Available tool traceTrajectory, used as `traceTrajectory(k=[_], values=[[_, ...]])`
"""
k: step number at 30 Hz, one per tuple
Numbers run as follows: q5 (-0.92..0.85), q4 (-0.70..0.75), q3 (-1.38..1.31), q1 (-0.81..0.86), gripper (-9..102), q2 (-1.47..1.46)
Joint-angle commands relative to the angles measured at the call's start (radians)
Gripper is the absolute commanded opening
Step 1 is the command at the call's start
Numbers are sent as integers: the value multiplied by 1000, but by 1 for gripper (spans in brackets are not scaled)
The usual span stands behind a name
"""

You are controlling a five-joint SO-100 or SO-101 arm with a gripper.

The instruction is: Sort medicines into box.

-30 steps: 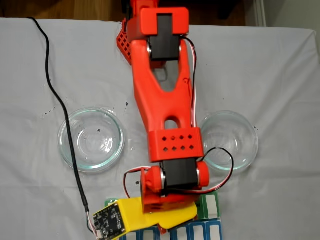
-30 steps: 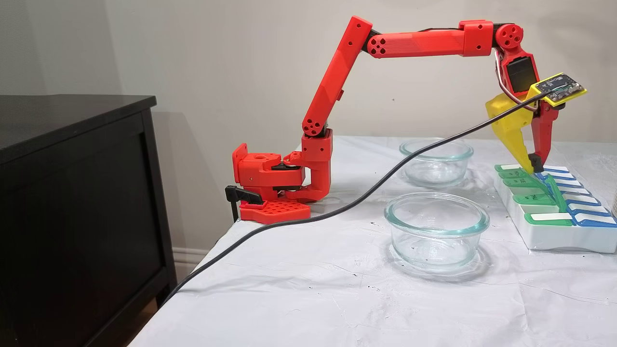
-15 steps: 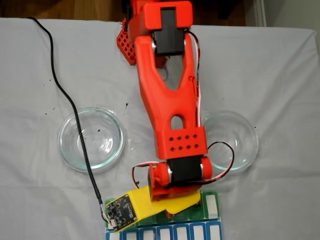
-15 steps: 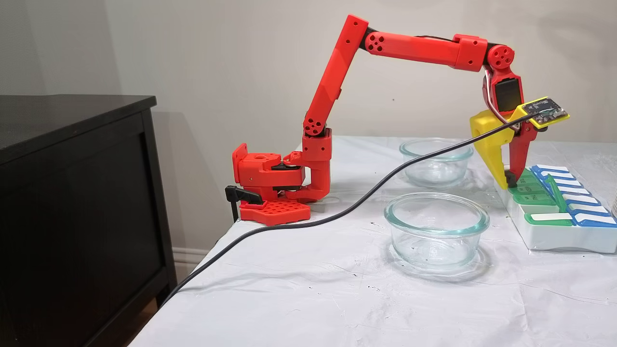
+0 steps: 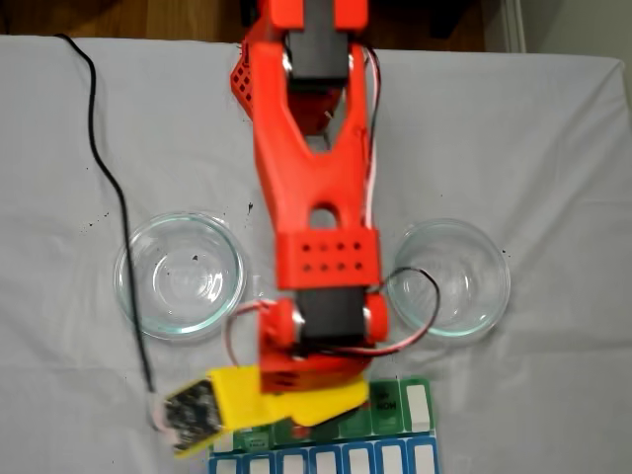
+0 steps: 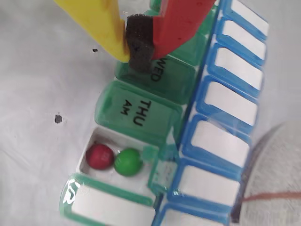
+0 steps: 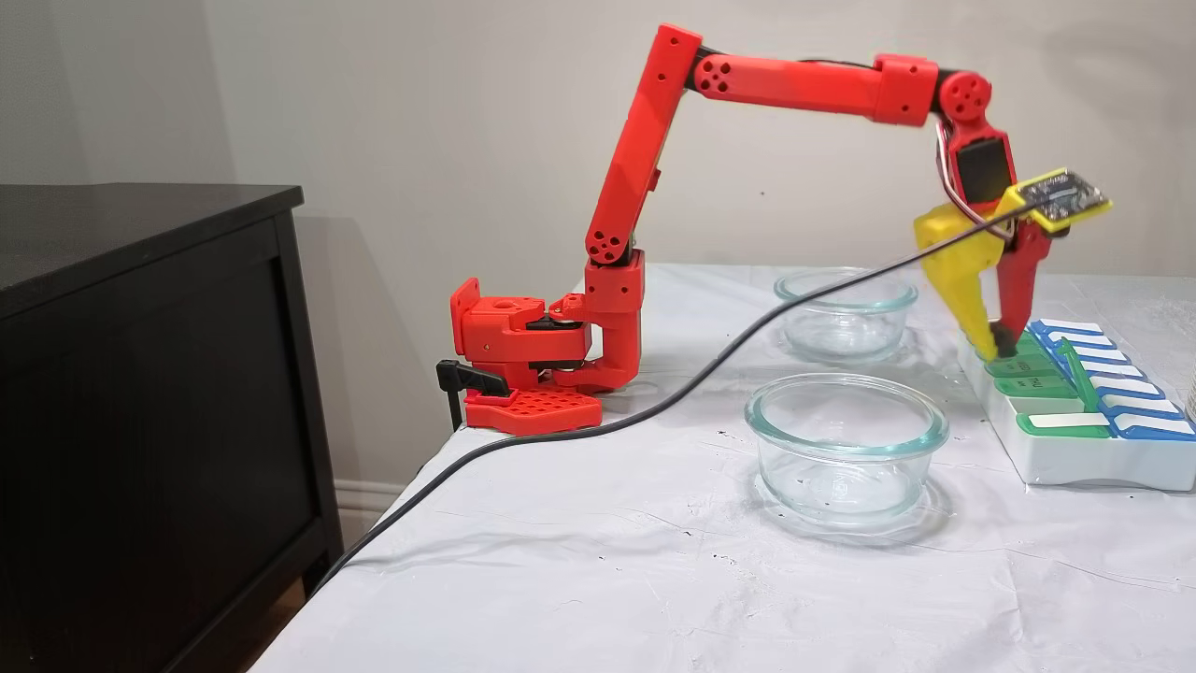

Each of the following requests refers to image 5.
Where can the white weekly pill organizer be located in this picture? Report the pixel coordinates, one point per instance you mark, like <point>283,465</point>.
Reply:
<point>355,459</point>

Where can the clear glass bowl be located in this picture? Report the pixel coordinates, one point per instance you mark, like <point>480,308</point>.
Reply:
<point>459,286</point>
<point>182,276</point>

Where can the black wooden cabinet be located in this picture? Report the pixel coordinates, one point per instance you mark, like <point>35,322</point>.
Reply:
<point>449,22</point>

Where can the white baseboard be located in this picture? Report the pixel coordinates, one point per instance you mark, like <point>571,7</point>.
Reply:
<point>513,24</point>

